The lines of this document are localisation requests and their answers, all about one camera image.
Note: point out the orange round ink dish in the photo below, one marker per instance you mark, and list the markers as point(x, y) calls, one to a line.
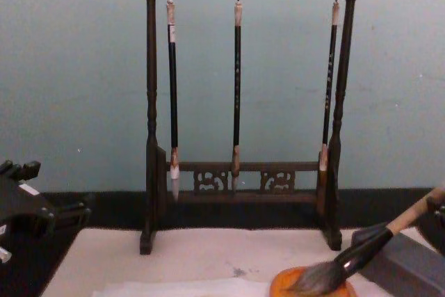
point(283, 281)

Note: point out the hanging brush with white tip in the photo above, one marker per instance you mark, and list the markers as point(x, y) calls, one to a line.
point(173, 95)

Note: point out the hanging brush with brown tip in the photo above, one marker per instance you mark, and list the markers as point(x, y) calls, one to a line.
point(237, 95)

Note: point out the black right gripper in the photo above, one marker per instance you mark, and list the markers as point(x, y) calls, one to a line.
point(434, 232)

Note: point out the black table cloth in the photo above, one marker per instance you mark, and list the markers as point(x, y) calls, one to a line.
point(118, 208)

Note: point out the grey rectangular block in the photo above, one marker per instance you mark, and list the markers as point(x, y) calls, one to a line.
point(406, 265)

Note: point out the white felt mat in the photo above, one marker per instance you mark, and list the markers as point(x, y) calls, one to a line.
point(208, 251)

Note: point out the dark wooden brush rack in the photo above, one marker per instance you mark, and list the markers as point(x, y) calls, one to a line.
point(152, 102)

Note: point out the white paper sheet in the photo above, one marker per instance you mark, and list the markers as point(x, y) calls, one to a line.
point(194, 286)

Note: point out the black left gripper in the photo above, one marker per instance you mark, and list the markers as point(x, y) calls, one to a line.
point(21, 203)

